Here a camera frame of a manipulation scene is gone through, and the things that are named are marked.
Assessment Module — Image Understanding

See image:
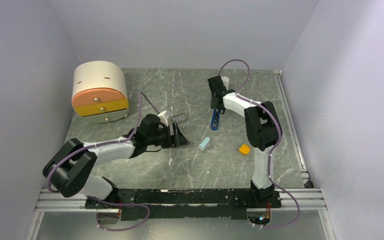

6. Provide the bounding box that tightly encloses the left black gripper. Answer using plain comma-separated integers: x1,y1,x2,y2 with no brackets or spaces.
146,121,189,148

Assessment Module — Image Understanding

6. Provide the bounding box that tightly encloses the staple tray with staples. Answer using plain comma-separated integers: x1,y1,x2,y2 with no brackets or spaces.
171,113,189,124

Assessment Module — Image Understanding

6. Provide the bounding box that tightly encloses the blue stapler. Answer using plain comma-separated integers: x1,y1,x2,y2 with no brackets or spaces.
210,109,220,131

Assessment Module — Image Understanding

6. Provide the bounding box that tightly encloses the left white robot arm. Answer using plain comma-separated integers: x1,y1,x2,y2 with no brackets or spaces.
42,114,190,208

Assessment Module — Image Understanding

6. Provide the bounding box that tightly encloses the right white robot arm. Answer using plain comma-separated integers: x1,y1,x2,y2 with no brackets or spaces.
207,76,283,207

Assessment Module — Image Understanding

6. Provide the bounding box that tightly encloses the light blue eraser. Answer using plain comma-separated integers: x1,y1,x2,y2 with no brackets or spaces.
198,136,211,151

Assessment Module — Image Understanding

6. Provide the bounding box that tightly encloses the orange yellow block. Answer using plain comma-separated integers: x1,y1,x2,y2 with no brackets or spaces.
237,143,251,156

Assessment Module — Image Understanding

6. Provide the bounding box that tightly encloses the beige drawer cabinet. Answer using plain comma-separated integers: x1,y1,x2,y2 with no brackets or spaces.
71,60,129,123

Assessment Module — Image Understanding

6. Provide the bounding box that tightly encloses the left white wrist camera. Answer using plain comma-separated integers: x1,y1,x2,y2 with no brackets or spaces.
157,109,172,127

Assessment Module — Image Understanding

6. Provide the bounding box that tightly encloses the aluminium side rail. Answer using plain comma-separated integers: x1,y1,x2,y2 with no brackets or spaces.
273,70,314,189

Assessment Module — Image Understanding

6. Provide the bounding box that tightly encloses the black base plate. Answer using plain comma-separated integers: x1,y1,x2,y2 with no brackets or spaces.
84,186,282,221

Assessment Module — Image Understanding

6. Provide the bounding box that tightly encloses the aluminium front rail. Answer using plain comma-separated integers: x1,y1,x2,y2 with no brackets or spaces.
34,188,327,213

